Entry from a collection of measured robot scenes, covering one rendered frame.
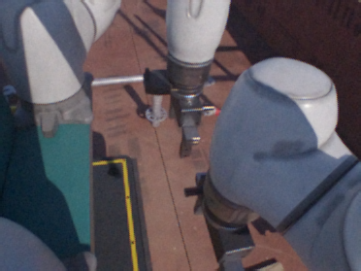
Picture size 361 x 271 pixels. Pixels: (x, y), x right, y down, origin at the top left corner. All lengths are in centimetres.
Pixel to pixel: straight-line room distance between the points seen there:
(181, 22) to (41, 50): 26
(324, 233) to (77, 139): 51
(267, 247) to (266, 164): 112
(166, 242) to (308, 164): 105
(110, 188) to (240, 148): 79
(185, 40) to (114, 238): 66
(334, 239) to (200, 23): 35
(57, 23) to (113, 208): 62
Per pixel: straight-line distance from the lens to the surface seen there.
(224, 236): 40
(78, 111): 64
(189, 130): 57
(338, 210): 23
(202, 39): 46
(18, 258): 24
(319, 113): 23
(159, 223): 127
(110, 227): 93
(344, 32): 201
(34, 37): 54
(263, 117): 22
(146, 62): 211
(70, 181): 55
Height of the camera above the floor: 117
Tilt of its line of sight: 49 degrees down
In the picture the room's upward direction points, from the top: 9 degrees clockwise
